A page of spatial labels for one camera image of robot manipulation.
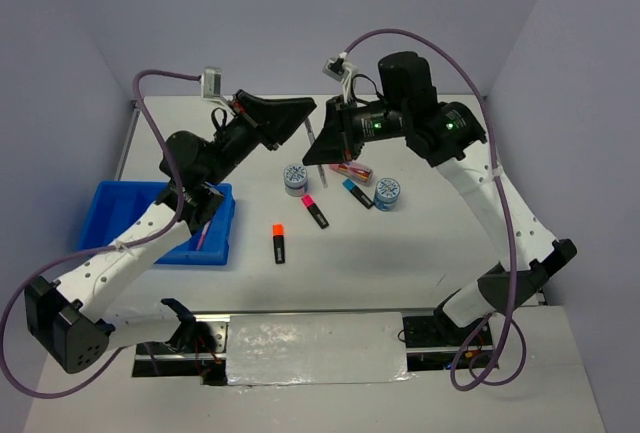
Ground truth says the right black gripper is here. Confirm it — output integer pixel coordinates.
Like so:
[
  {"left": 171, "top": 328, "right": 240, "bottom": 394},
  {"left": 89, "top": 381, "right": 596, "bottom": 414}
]
[{"left": 301, "top": 89, "right": 409, "bottom": 159}]

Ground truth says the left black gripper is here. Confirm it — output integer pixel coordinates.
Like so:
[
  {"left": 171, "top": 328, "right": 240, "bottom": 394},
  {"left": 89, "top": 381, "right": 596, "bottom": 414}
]
[{"left": 209, "top": 99, "right": 323, "bottom": 192}]

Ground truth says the grey black pen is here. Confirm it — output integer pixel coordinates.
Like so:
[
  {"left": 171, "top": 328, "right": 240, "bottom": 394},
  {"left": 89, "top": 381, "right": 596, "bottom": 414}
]
[{"left": 304, "top": 118, "right": 329, "bottom": 189}]

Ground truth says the orange-red pen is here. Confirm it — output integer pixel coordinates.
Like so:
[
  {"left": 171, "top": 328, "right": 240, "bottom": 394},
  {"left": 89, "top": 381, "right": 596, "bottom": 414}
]
[{"left": 195, "top": 221, "right": 211, "bottom": 251}]

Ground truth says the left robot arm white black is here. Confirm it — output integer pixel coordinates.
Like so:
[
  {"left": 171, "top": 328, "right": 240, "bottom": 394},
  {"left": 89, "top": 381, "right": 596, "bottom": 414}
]
[{"left": 24, "top": 90, "right": 316, "bottom": 374}]

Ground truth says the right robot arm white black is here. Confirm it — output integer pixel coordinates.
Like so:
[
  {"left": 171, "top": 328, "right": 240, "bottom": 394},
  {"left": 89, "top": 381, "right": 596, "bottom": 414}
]
[{"left": 303, "top": 51, "right": 577, "bottom": 344}]

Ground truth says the clear case of coloured pens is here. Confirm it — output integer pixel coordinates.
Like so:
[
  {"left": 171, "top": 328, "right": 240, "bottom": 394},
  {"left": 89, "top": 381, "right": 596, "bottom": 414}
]
[{"left": 329, "top": 161, "right": 374, "bottom": 185}]

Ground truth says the blue cap black highlighter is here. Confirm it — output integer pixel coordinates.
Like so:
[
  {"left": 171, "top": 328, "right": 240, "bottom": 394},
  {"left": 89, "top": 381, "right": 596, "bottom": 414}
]
[{"left": 343, "top": 178, "right": 374, "bottom": 209}]

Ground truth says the left blue-lidded round jar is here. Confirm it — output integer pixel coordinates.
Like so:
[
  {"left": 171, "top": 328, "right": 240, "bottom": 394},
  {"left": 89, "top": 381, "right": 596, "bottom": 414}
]
[{"left": 283, "top": 163, "right": 308, "bottom": 197}]

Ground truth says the blue-lidded round jar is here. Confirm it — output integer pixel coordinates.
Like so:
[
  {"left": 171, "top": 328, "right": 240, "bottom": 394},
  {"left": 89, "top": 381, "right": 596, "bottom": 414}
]
[
  {"left": 374, "top": 178, "right": 401, "bottom": 211},
  {"left": 283, "top": 163, "right": 308, "bottom": 197}
]

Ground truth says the pink cap black highlighter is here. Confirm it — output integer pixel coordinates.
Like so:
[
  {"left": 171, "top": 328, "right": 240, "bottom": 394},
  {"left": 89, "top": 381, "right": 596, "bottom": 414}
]
[{"left": 301, "top": 194, "right": 329, "bottom": 229}]

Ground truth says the right blue-lidded round jar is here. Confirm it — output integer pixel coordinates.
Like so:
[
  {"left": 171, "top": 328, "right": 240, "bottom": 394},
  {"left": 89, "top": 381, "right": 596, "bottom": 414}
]
[{"left": 374, "top": 178, "right": 401, "bottom": 211}]

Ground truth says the orange cap black highlighter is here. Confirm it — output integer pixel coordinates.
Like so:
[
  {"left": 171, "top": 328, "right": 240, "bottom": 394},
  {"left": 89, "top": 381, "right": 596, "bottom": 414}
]
[{"left": 272, "top": 224, "right": 286, "bottom": 264}]

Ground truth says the blue plastic compartment tray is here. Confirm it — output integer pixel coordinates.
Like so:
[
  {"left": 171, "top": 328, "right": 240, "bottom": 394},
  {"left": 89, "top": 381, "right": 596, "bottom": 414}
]
[{"left": 76, "top": 181, "right": 235, "bottom": 266}]

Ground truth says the silver foil panel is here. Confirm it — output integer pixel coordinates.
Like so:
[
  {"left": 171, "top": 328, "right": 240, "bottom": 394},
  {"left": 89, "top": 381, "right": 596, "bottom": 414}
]
[{"left": 226, "top": 312, "right": 411, "bottom": 386}]

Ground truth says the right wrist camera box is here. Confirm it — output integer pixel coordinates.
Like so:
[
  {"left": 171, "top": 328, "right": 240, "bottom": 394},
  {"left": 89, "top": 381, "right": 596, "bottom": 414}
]
[{"left": 323, "top": 52, "right": 358, "bottom": 103}]

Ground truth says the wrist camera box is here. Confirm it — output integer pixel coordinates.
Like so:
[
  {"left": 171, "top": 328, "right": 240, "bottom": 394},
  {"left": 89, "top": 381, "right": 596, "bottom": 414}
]
[
  {"left": 200, "top": 66, "right": 224, "bottom": 102},
  {"left": 323, "top": 52, "right": 358, "bottom": 103}
]

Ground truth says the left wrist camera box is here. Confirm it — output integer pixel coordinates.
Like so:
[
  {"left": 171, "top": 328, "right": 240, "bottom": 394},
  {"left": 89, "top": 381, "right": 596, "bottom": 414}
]
[{"left": 200, "top": 66, "right": 224, "bottom": 102}]

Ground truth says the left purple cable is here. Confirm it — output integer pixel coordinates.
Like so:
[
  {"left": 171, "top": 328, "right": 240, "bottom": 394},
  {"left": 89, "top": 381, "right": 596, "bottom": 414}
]
[{"left": 0, "top": 70, "right": 206, "bottom": 399}]

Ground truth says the purple cable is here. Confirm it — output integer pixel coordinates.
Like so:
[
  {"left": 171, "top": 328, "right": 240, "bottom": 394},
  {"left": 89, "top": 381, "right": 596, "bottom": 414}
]
[
  {"left": 343, "top": 28, "right": 529, "bottom": 392},
  {"left": 0, "top": 70, "right": 206, "bottom": 399}
]

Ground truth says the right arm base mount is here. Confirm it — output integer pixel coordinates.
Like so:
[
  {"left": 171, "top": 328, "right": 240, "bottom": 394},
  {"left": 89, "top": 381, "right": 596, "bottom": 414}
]
[{"left": 397, "top": 315, "right": 494, "bottom": 372}]

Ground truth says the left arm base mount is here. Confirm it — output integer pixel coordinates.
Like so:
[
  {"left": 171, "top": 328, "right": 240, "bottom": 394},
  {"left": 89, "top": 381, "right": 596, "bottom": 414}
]
[{"left": 132, "top": 298, "right": 230, "bottom": 387}]

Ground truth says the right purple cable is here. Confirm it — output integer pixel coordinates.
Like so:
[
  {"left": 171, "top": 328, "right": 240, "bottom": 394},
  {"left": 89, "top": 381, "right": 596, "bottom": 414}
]
[{"left": 343, "top": 28, "right": 529, "bottom": 392}]

